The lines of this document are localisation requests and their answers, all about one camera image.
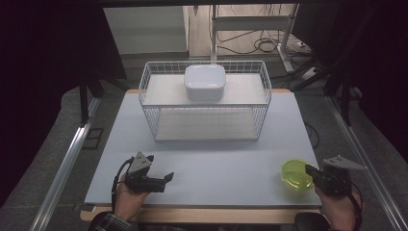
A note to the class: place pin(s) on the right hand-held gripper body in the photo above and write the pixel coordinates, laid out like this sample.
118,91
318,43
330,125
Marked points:
335,183

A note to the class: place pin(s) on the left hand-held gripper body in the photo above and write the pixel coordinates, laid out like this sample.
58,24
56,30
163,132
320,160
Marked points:
140,163

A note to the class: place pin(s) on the translucent green bowl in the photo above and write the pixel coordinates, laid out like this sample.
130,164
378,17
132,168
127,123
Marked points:
295,176

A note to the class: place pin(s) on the white square bowl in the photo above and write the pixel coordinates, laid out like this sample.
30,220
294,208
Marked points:
204,80

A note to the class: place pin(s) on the person's left hand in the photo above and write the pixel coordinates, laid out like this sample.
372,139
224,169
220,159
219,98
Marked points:
128,203

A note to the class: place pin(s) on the person's dark clothing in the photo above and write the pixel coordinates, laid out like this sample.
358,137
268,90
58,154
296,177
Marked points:
311,222

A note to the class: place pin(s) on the light grey table board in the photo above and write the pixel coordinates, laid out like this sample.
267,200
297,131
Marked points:
224,173

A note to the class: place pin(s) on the black metal stand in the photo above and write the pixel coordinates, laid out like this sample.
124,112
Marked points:
84,102
345,102

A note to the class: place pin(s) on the white power strip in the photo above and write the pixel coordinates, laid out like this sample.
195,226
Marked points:
309,73

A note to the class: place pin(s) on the white cabinet panel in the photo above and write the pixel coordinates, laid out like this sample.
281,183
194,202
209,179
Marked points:
144,30

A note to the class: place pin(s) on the metal floor rail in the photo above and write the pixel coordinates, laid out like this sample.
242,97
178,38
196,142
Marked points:
64,166
372,179

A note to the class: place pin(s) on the white desk frame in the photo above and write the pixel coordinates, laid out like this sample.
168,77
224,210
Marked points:
250,23

